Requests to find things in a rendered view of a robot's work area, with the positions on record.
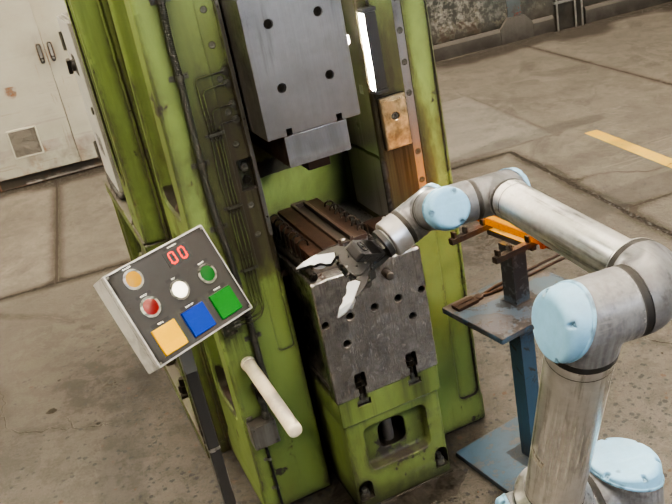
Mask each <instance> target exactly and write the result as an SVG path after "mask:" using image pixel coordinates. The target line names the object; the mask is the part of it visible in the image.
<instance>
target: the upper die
mask: <svg viewBox="0 0 672 504"><path fill-rule="evenodd" d="M286 132H287V131H286ZM249 133H250V137H251V141H252V143H254V144H255V145H257V146H258V147H260V148H261V149H263V150H264V151H266V152H267V153H269V154H270V155H272V156H273V157H275V158H276V159H278V160H279V161H281V162H282V163H284V164H285V165H287V166H288V167H290V168H293V167H296V166H299V165H302V164H306V163H309V162H312V161H315V160H318V159H321V158H325V157H328V156H331V155H334V154H337V153H340V152H344V151H347V150H350V149H351V144H350V138H349V133H348V127H347V122H346V119H343V120H342V119H340V118H338V117H337V121H336V122H333V123H329V124H326V125H323V126H319V127H316V128H313V129H310V130H306V131H303V132H300V133H296V134H293V135H292V134H291V133H289V132H287V136H286V137H283V138H280V139H277V140H273V141H270V142H267V141H266V140H264V139H263V138H261V137H259V136H258V135H256V134H255V133H253V132H252V131H250V130H249Z"/></svg>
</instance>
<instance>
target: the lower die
mask: <svg viewBox="0 0 672 504"><path fill-rule="evenodd" d="M302 202H304V203H306V204H307V205H309V206H310V207H311V208H313V209H314V210H315V211H317V212H318V213H319V214H321V215H322V216H323V217H325V218H326V219H327V220H329V221H330V222H331V223H333V224H334V225H335V226H337V227H338V228H340V229H341V230H342V231H344V232H345V233H346V234H348V235H349V236H350V241H347V242H345V243H342V244H341V241H340V239H338V238H337V237H336V236H335V235H333V234H332V233H331V232H329V231H328V230H327V229H325V228H324V227H323V226H322V225H320V224H319V223H318V222H316V221H315V220H314V219H312V218H311V217H310V216H309V215H307V214H306V213H305V212H303V211H302V210H301V209H299V208H298V207H297V206H296V204H299V203H302ZM290 205H291V207H289V208H286V209H283V210H280V211H277V212H278V214H277V215H278V216H279V218H282V219H283V220H284V222H287V223H288V225H289V226H291V227H292V228H293V230H296V231H297V232H298V234H301V235H302V236H303V238H305V239H307V240H308V243H309V245H308V246H307V243H306V241H304V240H303V241H300V243H299V248H300V252H301V257H302V259H303V261H306V260H307V259H309V258H311V257H312V256H314V255H316V254H317V253H319V252H321V251H323V250H325V249H328V248H330V247H334V246H347V245H348V244H349V243H350V242H351V240H368V235H367V232H365V231H364V230H362V229H361V228H360V227H359V230H357V225H355V224H354V223H353V226H351V221H350V220H348V219H347V222H345V219H346V218H345V217H344V216H342V218H340V213H338V212H337V211H336V214H334V211H335V210H334V209H332V208H331V211H329V207H330V206H328V205H327V204H326V207H324V202H323V201H321V200H320V199H318V198H315V199H312V200H309V201H305V200H302V201H299V202H296V203H293V204H290ZM275 219H277V216H273V217H272V218H271V224H272V228H273V232H274V234H275V230H274V225H273V222H274V220H275ZM281 222H282V221H281V220H279V221H278V220H277V221H276V222H275V226H276V230H277V234H278V237H279V240H280V236H279V232H278V225H279V223H281ZM285 226H287V225H286V224H284V225H283V224H281V225H280V232H281V236H282V241H283V242H284V238H283V233H282V230H283V228H284V227H285ZM290 230H291V228H289V229H287V228H286V229H285V230H284V233H285V238H286V242H287V245H288V248H289V249H290V247H289V243H288V239H287V234H288V232H289V231H290ZM294 235H296V233H295V232H291V233H290V234H289V239H290V243H291V247H292V250H293V252H294V248H293V243H292V238H293V236H294ZM275 236H276V234H275ZM300 239H301V237H300V236H298V237H297V236H296V237H295V238H294V243H295V248H296V252H297V255H298V257H299V252H298V248H297V242H298V241H299V240H300ZM280 241H281V240H280ZM284 244H285V242H284ZM294 254H295V252H294ZM299 258H300V257H299ZM335 267H338V266H337V264H333V265H332V266H329V267H325V268H323V269H315V268H313V267H311V269H312V270H313V271H314V272H315V273H316V274H318V273H321V272H324V271H327V270H329V269H332V268H335Z"/></svg>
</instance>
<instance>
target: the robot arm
mask: <svg viewBox="0 0 672 504"><path fill-rule="evenodd" d="M494 215H496V216H497V217H499V218H501V219H503V220H505V221H508V222H509V223H511V224H512V225H514V226H515V227H517V228H519V229H520V230H522V231H523V232H525V233H526V234H528V235H530V236H531V237H533V238H534V239H536V240H538V241H539V242H541V243H542V244H544V245H545V246H547V247H549V248H550V249H552V250H553V251H555V252H557V253H558V254H560V255H561V256H563V257H564V258H566V259H568V260H569V261H571V262H572V263H574V264H575V265H577V266H579V267H580V268H582V269H583V270H585V271H587V272H588V273H590V274H587V275H584V276H581V277H577V278H574V279H571V280H564V281H561V282H558V283H556V284H555V285H553V286H551V287H548V288H546V289H544V290H543V291H541V292H540V293H539V294H538V296H537V297H536V299H535V301H534V303H533V307H532V316H531V318H532V325H533V326H534V330H533V333H534V336H535V339H536V342H537V344H538V346H539V348H540V350H541V351H542V353H543V354H544V356H543V363H542V370H541V377H540V384H539V391H538V398H537V405H536V412H535V419H534V426H533V433H532V440H531V447H530V454H529V461H528V467H526V468H525V469H524V470H523V471H522V472H521V473H520V474H519V476H518V477H517V480H516V482H515V486H514V490H513V491H511V492H508V493H503V494H502V495H501V496H499V497H497V498H496V500H495V504H664V481H665V479H664V475H663V470H662V464H661V461H660V459H659V457H658V456H657V454H656V453H655V452H654V451H653V450H652V449H650V448H649V447H647V446H646V445H644V444H642V443H637V442H636V441H635V440H631V439H627V438H619V437H612V438H606V439H605V440H602V439H601V440H598V441H597V439H598V434H599V430H600V426H601V422H602V417H603V413H604V409H605V405H606V401H607V396H608V392H609V388H610V384H611V380H612V375H613V371H614V367H615V364H616V362H617V360H618V358H619V354H620V350H621V346H622V344H624V343H626V342H629V341H632V340H635V339H638V338H641V337H644V336H647V335H650V334H652V333H654V332H656V331H658V330H660V329H661V328H663V327H664V326H666V325H667V324H668V323H669V321H670V320H671V319H672V252H671V251H670V250H669V249H668V248H667V247H665V246H664V245H662V244H660V243H658V242H656V241H654V240H652V239H649V238H635V239H630V238H628V237H626V236H624V235H622V234H620V233H618V232H617V231H615V230H613V229H611V228H609V227H607V226H605V225H603V224H601V223H599V222H597V221H595V220H593V219H592V218H590V217H588V216H586V215H584V214H582V213H580V212H578V211H576V210H574V209H572V208H570V207H569V206H567V205H565V204H563V203H561V202H559V201H557V200H555V199H553V198H551V197H549V196H547V195H546V194H544V193H542V192H540V191H538V190H536V189H534V188H532V187H531V185H530V182H529V180H528V178H527V176H526V175H525V174H524V173H523V171H522V170H520V169H518V168H515V167H511V168H503V169H501V170H499V171H496V172H493V173H489V174H486V175H482V176H479V177H475V178H472V179H469V180H464V181H461V182H457V183H454V184H450V185H447V186H442V187H441V186H439V185H438V184H435V183H429V184H427V185H425V186H423V187H421V188H420V189H419V190H418V191H417V192H416V193H415V194H414V195H412V196H411V197H410V198H409V199H407V200H406V201H405V202H403V203H402V204H401V205H400V206H398V207H397V208H396V209H395V210H393V211H392V212H391V213H390V214H388V215H387V216H386V217H385V216H383V217H382V220H381V221H379V222H378V223H377V224H376V226H375V228H376V230H374V231H373V232H372V237H373V238H374V240H351V242H350V243H349V244H348V245H347V246H334V247H330V248H328V249H325V250H323V251H321V252H319V253H317V254H316V255H314V256H312V257H311V258H309V259H307V260H306V261H304V262H303V263H301V264H300V265H299V266H298V267H297V268H296V270H297V271H300V270H306V269H308V268H311V267H313V268H315V269H323V268H325V267H329V266H332V265H333V264H336V263H337V262H338V260H337V259H339V260H340V262H339V264H338V265H337V266H338V269H339V270H340V271H342V273H343V275H344V276H345V277H346V278H348V279H349V280H350V281H351V282H348V283H347V286H346V290H347V292H346V295H345V296H344V297H343V303H342V304H341V306H340V307H339V309H338V314H337V318H340V317H342V316H343V315H344V314H346V313H347V312H348V311H349V309H350V310H352V309H353V307H354V304H355V302H356V300H357V297H358V296H359V295H360V294H361V293H362V292H363V291H364V289H365V288H366V286H367V284H369V283H370V282H371V281H372V280H374V279H375V278H376V274H375V269H376V268H378V267H379V266H380V265H381V264H383V263H384V262H385V261H386V260H388V259H389V258H390V257H392V256H394V255H395V254H396V255H399V256H401V255H402V254H403V253H404V252H406V251H407V250H408V249H410V248H411V247H412V246H413V245H414V244H415V243H417V242H418V241H419V240H420V239H422V238H423V237H424V236H426V235H427V234H428V233H429V232H431V231H433V230H441V231H449V230H453V229H456V228H458V227H460V226H461V225H463V224H466V223H470V222H473V221H477V220H480V219H483V218H487V217H490V216H494ZM368 277H369V278H368ZM369 279H371V280H370V281H368V280H369Z"/></svg>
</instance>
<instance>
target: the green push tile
mask: <svg viewBox="0 0 672 504"><path fill-rule="evenodd" d="M208 298H209V300H210V301H211V303H212V304H213V306H214V308H215V309H216V311H217V312H218V314H219V316H220V317H221V319H222V320H224V319H225V318H227V317H228V316H230V315H232V314H233V313H235V312H236V311H238V310H239V309H241V308H242V307H243V306H242V305H241V303H240V301H239V300H238V298H237V297H236V295H235V293H234V292H233V290H232V289H231V287H230V285H227V286H226V287H224V288H222V289H221V290H219V291H217V292H216V293H214V294H213V295H211V296H209V297H208Z"/></svg>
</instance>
